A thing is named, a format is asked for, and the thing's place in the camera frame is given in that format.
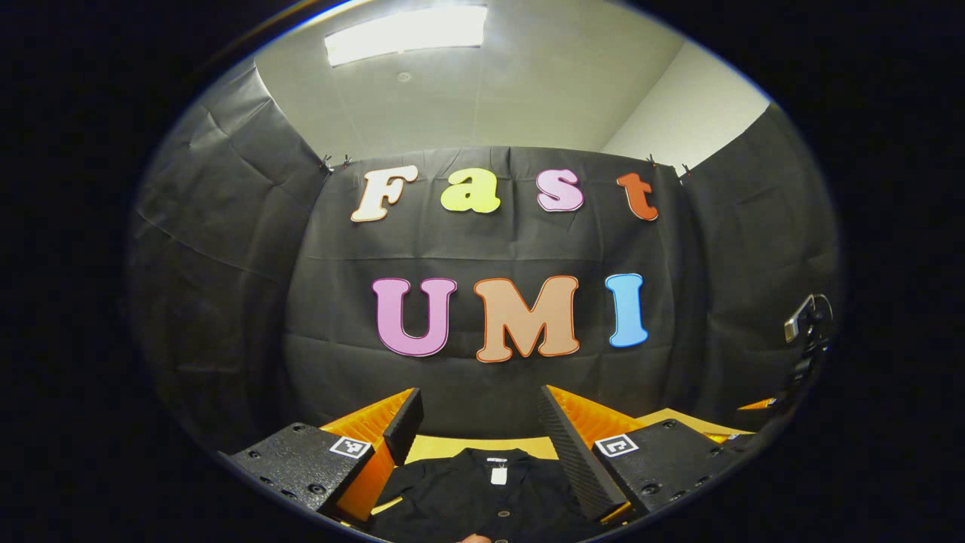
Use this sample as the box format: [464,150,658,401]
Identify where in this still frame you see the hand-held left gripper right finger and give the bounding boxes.
[538,385,755,523]

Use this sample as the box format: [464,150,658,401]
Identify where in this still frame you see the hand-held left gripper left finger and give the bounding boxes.
[219,388,424,523]

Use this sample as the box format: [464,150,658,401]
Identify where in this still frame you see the black button shirt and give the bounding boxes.
[373,448,604,543]

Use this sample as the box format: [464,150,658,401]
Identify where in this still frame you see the black backdrop cloth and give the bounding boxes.
[128,60,841,453]

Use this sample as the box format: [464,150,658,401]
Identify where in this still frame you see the ceiling light panel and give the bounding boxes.
[324,4,489,69]

